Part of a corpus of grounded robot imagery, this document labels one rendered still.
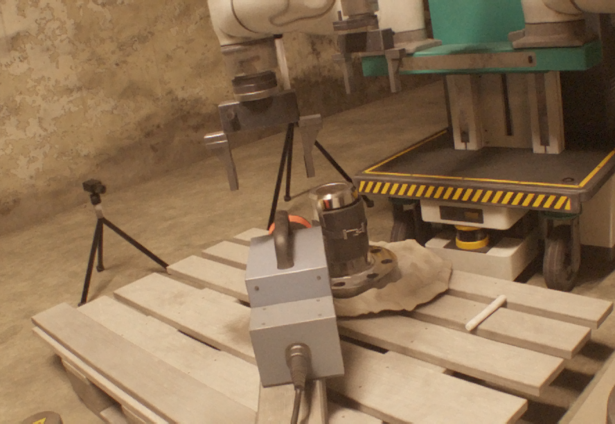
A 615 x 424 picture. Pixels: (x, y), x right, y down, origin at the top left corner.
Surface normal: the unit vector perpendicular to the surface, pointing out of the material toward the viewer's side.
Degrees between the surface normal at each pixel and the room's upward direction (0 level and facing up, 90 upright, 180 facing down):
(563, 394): 0
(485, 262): 90
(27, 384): 0
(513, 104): 90
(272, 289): 90
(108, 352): 0
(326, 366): 90
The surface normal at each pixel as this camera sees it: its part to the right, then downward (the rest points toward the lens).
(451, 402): -0.16, -0.93
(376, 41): -0.64, 0.35
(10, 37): 0.69, 0.12
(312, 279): 0.04, 0.32
